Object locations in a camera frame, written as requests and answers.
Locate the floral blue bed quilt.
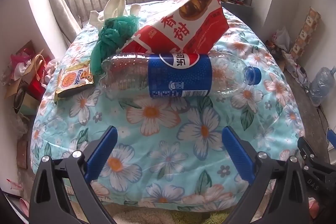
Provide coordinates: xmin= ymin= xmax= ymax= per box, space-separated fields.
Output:
xmin=30 ymin=11 xmax=305 ymax=212

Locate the patterned cardboard box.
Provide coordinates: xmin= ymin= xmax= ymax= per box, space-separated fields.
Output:
xmin=289 ymin=7 xmax=321 ymax=60

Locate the green plastic bag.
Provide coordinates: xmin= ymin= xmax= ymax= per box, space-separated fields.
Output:
xmin=90 ymin=15 xmax=139 ymax=76

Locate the large water jug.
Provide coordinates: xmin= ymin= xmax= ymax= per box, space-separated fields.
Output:
xmin=309 ymin=66 xmax=335 ymax=107

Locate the white sock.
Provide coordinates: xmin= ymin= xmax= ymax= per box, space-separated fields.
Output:
xmin=88 ymin=0 xmax=141 ymax=31

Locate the grey cluttered side cabinet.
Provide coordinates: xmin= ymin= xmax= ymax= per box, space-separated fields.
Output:
xmin=221 ymin=1 xmax=253 ymax=25

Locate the red white snack bag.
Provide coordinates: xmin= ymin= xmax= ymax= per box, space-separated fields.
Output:
xmin=121 ymin=0 xmax=229 ymax=54

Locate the red gift bag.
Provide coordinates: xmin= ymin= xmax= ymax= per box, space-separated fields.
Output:
xmin=27 ymin=55 xmax=51 ymax=101

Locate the beige left curtain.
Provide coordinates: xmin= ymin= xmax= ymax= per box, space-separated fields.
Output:
xmin=49 ymin=0 xmax=81 ymax=46

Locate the yellow snack wrapper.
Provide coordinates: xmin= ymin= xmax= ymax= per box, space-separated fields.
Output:
xmin=54 ymin=60 xmax=94 ymax=103

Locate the clear Pepsi plastic bottle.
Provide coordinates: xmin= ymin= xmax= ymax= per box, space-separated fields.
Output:
xmin=100 ymin=52 xmax=261 ymax=98

